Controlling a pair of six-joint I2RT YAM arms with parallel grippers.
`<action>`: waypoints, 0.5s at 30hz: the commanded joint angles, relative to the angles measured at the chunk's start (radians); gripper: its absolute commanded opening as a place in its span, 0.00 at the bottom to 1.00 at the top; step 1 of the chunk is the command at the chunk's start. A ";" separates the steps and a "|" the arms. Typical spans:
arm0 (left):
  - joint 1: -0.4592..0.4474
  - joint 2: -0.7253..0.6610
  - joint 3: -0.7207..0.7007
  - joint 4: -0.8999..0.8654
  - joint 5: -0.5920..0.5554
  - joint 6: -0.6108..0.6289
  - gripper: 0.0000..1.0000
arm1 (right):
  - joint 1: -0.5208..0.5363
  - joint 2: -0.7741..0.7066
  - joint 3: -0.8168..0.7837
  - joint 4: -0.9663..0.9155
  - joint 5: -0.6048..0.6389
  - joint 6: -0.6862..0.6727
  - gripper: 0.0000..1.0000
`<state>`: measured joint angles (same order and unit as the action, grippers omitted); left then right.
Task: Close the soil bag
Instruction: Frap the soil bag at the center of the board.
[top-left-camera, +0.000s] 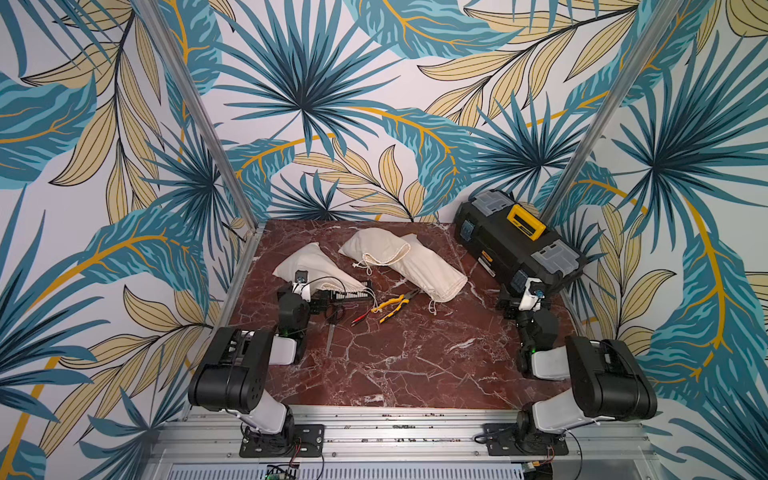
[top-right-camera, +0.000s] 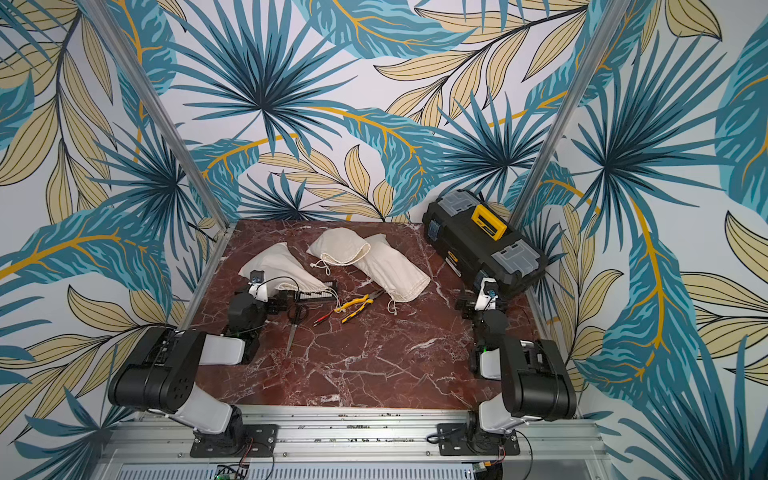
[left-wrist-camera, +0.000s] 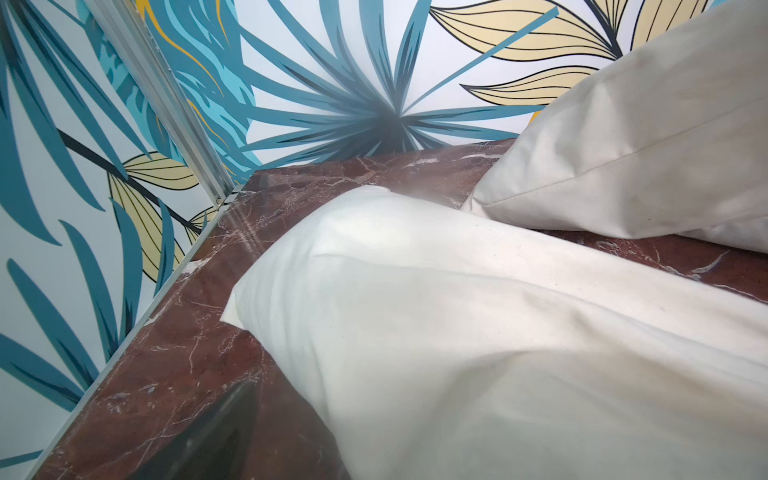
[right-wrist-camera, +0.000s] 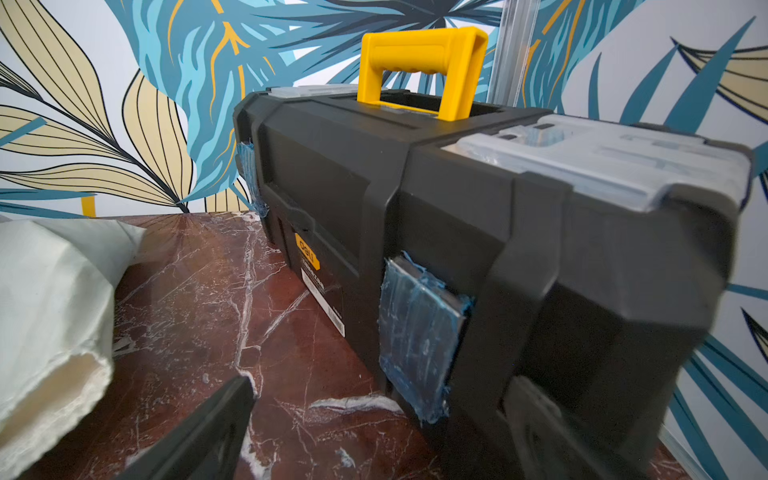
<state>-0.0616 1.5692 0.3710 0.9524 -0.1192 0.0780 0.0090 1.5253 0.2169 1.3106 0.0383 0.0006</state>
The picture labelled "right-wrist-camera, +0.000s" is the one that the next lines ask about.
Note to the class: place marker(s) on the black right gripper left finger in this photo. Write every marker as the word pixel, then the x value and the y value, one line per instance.
pixel 207 444

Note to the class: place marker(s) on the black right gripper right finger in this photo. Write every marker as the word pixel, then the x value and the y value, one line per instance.
pixel 551 443

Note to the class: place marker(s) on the cream cloth soil bag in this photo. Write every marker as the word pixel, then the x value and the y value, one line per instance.
pixel 58 282

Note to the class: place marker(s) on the black toolbox yellow handle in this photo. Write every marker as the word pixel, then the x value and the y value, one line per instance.
pixel 456 245

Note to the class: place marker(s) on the aluminium right corner post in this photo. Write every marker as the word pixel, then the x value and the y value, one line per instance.
pixel 513 45

